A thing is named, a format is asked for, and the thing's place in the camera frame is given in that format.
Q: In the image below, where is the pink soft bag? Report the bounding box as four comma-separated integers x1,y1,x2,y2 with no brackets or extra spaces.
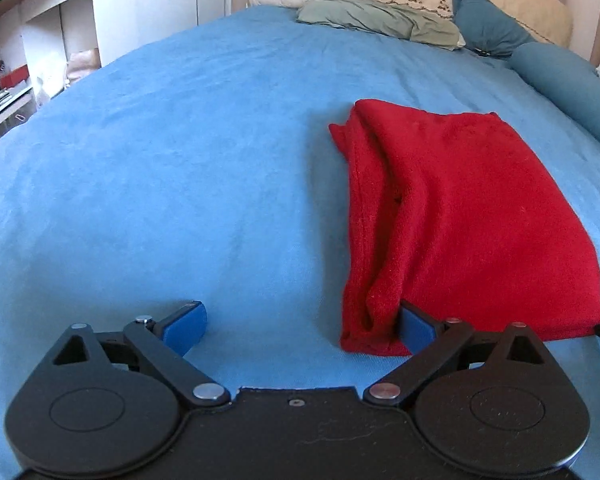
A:
66,49,102,85

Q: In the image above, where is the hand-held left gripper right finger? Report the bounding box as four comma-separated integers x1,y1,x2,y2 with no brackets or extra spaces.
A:
363,299,544,407

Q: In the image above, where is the red box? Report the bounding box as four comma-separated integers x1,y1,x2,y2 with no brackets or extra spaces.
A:
1,65,30,88

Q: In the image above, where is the blue bolster cushion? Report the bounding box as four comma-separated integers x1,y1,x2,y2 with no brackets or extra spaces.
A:
509,42,600,161

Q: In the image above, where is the white shelf unit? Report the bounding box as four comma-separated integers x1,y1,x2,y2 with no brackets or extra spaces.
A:
0,0,106,148

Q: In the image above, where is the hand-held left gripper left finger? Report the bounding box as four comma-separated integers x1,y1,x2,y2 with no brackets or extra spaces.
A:
50,301,232,407

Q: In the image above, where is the red towel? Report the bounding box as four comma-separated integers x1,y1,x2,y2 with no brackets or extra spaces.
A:
328,99,600,357

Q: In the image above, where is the teal pillow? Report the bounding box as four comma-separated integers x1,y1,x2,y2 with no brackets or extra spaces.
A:
451,0,537,58

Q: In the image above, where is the green pillow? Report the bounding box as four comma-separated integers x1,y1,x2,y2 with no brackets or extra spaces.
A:
296,0,466,51

